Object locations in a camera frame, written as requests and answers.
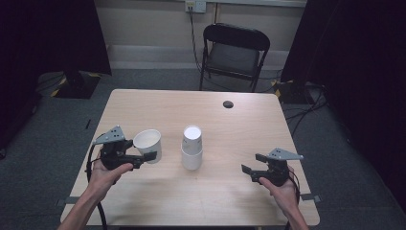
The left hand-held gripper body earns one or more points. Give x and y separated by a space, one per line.
113 156

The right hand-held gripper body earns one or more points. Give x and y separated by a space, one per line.
276 172

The white paper cup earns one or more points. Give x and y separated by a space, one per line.
191 159
148 140

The stack of white cups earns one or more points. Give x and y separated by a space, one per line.
192 137

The person's left hand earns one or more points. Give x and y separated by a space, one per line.
103 179

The person's right hand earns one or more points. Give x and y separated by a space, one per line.
285 196

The small black tape strip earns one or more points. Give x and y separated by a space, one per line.
87 124

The grey tape strip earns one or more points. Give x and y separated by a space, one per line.
68 200
311 197

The black round table grommet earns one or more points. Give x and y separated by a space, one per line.
228 104

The black stand base yellow tape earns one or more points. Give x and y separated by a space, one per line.
288 92
78 85

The black folding chair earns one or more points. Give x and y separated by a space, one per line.
234 54

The black curtain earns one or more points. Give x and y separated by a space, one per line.
48 35
357 64

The white wall socket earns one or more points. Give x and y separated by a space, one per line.
195 5

